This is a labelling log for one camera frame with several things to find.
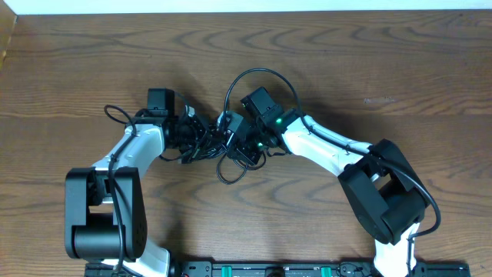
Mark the black USB cable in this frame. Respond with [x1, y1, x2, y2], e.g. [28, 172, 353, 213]
[158, 138, 288, 185]

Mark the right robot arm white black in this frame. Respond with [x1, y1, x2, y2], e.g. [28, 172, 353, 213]
[218, 87, 435, 276]

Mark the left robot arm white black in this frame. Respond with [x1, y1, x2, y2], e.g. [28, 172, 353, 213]
[65, 88, 205, 276]

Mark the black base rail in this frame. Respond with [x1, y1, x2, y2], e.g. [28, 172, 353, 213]
[84, 261, 472, 277]

